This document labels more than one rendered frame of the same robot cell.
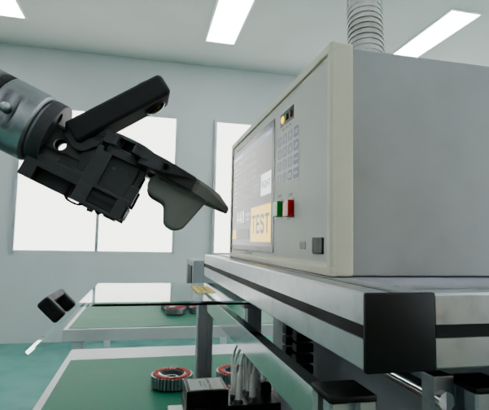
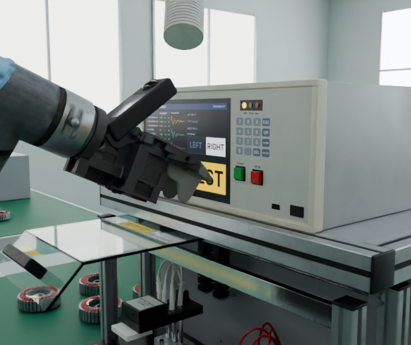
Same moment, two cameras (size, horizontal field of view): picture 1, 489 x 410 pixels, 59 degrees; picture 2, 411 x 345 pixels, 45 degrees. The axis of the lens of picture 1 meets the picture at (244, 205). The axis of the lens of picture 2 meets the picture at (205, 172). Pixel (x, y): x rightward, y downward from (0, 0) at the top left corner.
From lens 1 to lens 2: 39 cm
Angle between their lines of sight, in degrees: 28
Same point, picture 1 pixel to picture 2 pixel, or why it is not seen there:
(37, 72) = not seen: outside the picture
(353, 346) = (360, 281)
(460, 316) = (402, 258)
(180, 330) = not seen: outside the picture
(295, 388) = (301, 302)
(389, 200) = (338, 180)
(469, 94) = (376, 105)
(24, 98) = (84, 111)
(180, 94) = not seen: outside the picture
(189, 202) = (193, 179)
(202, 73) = not seen: outside the picture
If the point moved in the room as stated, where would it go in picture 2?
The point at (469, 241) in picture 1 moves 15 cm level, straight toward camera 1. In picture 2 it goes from (371, 198) to (408, 220)
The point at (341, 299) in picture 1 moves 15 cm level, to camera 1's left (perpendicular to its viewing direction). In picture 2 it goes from (349, 257) to (239, 274)
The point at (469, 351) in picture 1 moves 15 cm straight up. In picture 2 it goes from (404, 274) to (410, 152)
